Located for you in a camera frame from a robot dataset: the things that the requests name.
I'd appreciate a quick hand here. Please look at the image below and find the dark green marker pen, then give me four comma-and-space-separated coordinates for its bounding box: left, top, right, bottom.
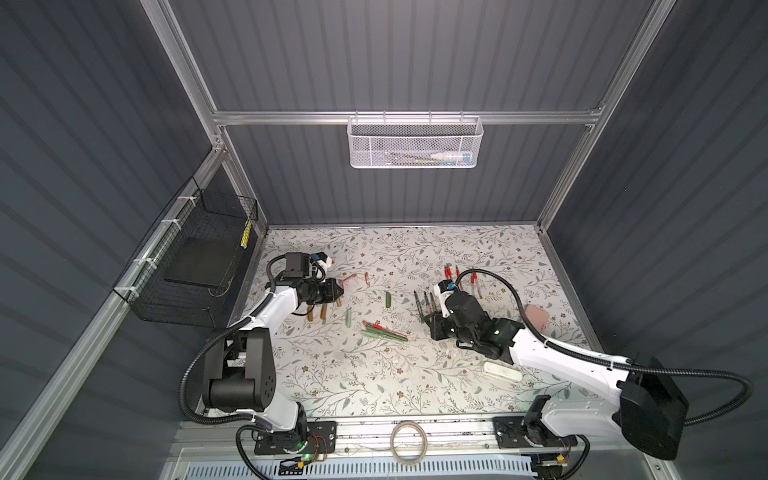
413, 291, 424, 322

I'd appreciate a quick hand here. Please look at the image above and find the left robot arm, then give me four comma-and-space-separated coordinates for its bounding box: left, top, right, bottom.
178, 252, 344, 439

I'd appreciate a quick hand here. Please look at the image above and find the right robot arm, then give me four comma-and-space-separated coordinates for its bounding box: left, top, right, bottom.
423, 278, 754, 460

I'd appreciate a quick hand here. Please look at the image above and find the white rectangular eraser box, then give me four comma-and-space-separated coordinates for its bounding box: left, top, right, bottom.
482, 362, 523, 383

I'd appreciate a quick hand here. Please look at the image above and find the pink pencil case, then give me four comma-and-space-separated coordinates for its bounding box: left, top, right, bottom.
525, 304, 550, 333

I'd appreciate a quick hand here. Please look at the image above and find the floral table mat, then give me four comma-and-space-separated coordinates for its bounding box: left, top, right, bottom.
262, 225, 591, 417

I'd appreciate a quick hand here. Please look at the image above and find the roll of clear tape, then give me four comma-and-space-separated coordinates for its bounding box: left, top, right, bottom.
389, 421, 429, 467

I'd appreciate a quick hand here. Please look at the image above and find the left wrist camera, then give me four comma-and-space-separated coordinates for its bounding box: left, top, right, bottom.
310, 252, 333, 271

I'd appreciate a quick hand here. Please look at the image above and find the black wire basket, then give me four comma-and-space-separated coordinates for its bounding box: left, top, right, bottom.
113, 184, 258, 329

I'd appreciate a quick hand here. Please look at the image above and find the white wire mesh basket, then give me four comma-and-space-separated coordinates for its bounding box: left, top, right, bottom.
346, 115, 484, 170

